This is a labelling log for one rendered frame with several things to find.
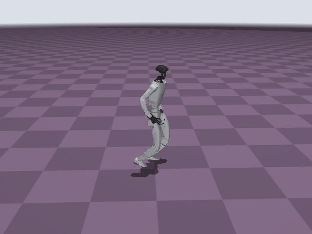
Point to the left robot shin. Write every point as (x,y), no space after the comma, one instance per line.
(162,146)

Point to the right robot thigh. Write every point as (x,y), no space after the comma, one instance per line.
(156,133)

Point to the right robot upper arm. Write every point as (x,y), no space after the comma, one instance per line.
(152,88)

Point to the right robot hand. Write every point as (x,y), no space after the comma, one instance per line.
(154,119)

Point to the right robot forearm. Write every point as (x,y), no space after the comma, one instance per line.
(145,108)

